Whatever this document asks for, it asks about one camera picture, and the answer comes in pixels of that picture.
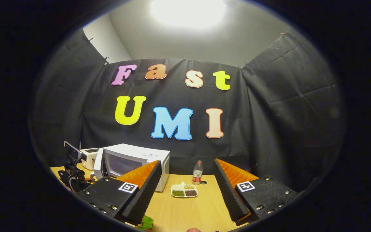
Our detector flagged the white microwave oven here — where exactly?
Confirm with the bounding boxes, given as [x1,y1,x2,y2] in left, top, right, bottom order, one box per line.
[93,144,170,192]

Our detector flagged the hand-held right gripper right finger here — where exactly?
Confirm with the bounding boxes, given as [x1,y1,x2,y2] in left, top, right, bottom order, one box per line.
[213,159,299,223]

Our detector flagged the large ceiling light panel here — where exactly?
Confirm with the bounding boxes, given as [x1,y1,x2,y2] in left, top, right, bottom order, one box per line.
[150,0,226,28]

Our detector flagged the black backdrop cloth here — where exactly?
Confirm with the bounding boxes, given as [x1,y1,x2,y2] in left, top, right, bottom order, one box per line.
[29,29,347,190]

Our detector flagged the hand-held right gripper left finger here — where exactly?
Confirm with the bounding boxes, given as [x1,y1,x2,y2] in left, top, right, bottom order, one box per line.
[78,160,162,226]

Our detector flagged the white toaster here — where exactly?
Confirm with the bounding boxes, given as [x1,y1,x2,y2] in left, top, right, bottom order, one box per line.
[80,148,100,170]

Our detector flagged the clear bottle with red label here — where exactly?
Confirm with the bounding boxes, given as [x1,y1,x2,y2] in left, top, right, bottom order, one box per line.
[192,160,203,185]

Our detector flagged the sandwich with green lettuce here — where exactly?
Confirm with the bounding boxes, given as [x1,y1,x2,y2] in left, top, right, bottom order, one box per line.
[137,215,154,230]

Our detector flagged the white divided dish with beans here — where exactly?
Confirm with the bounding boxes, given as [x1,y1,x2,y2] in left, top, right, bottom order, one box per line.
[171,182,199,198]

